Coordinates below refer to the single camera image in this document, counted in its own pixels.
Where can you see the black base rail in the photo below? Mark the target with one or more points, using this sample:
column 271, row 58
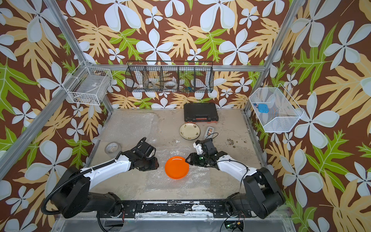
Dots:
column 209, row 208

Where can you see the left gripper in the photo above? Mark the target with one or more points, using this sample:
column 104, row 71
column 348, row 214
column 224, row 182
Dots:
column 155, row 166

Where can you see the white wire basket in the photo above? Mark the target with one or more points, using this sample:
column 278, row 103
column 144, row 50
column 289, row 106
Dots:
column 284, row 111
column 88, row 84

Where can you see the white wire basket left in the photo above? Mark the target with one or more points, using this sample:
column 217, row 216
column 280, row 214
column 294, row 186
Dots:
column 88, row 84

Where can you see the black tool case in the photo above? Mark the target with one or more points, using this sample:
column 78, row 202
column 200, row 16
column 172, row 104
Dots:
column 200, row 112

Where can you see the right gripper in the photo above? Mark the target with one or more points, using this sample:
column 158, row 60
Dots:
column 193, row 159

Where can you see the cream dinner plate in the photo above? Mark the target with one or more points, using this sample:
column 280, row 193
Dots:
column 189, row 131

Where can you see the orange plastic plate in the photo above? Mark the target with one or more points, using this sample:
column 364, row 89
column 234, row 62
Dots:
column 176, row 167

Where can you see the black wire basket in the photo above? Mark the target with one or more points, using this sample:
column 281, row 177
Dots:
column 170, row 76

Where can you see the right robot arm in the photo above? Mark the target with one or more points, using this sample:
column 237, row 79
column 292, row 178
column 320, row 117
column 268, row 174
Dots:
column 262, row 194

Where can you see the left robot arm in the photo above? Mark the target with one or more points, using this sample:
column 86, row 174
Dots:
column 72, row 194

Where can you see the clear tape roll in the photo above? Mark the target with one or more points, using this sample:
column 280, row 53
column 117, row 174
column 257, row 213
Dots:
column 113, row 149

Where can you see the grey tape dispenser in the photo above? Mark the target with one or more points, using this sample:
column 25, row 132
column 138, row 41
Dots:
column 209, row 131

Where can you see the white wire basket right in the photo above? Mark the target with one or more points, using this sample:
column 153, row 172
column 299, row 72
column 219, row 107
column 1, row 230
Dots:
column 284, row 111

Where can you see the blue small object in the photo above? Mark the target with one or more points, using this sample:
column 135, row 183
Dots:
column 263, row 108

